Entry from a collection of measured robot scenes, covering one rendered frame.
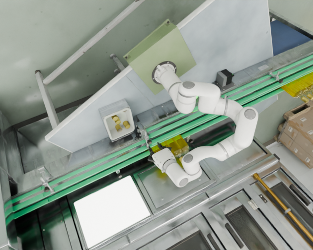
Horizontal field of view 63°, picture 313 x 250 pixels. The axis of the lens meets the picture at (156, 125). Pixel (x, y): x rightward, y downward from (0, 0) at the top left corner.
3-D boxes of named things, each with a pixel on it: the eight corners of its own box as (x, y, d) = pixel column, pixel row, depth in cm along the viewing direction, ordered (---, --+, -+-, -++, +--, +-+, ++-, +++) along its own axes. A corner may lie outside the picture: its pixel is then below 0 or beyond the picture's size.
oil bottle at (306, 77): (291, 77, 212) (320, 96, 195) (293, 71, 207) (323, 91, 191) (296, 74, 213) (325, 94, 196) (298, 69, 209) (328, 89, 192)
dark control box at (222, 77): (215, 80, 188) (222, 87, 183) (216, 72, 182) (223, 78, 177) (224, 76, 190) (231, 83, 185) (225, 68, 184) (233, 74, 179)
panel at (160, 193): (72, 204, 167) (87, 253, 147) (70, 202, 165) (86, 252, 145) (189, 146, 189) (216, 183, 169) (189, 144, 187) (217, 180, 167)
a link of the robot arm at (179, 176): (201, 163, 118) (205, 175, 124) (189, 151, 125) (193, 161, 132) (175, 183, 116) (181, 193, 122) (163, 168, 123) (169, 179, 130)
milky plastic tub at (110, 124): (106, 132, 170) (111, 141, 165) (98, 109, 153) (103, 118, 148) (130, 121, 174) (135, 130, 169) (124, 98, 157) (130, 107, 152)
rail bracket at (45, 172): (42, 171, 162) (50, 201, 149) (31, 156, 150) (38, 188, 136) (50, 168, 164) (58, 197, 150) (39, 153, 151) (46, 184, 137)
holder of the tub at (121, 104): (108, 136, 174) (112, 144, 170) (98, 108, 153) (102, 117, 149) (131, 126, 179) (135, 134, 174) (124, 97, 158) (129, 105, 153)
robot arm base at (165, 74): (146, 73, 141) (157, 90, 132) (162, 56, 138) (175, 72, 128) (162, 85, 153) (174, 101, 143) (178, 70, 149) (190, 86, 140)
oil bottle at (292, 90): (275, 84, 207) (303, 105, 191) (277, 79, 203) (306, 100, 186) (280, 81, 209) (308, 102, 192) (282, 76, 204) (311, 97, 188)
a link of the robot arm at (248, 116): (208, 131, 130) (213, 124, 116) (244, 110, 132) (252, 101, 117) (226, 158, 127) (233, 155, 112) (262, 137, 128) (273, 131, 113)
